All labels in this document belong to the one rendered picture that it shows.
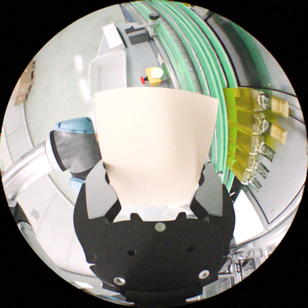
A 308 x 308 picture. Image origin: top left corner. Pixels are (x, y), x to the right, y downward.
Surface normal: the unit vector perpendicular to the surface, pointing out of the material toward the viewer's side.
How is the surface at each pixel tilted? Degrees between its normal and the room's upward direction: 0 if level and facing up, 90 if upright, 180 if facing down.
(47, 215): 90
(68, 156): 50
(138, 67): 0
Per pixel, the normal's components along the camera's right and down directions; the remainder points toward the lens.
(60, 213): 0.95, -0.29
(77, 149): 0.78, 0.32
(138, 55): 0.02, 0.48
